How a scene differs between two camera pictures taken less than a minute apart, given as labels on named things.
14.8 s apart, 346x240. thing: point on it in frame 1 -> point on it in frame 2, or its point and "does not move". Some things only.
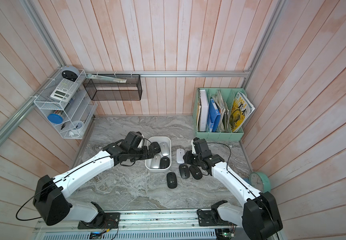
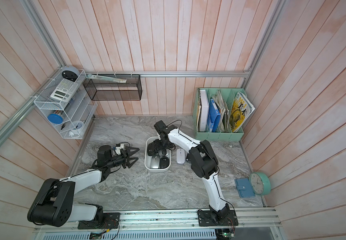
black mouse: x=164 y=162 does not move
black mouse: x=184 y=171 -> x=162 y=152
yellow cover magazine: x=242 y=108 does not move
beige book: x=199 y=107 does not move
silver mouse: x=155 y=163 does not move
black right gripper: x=188 y=159 -> x=158 y=146
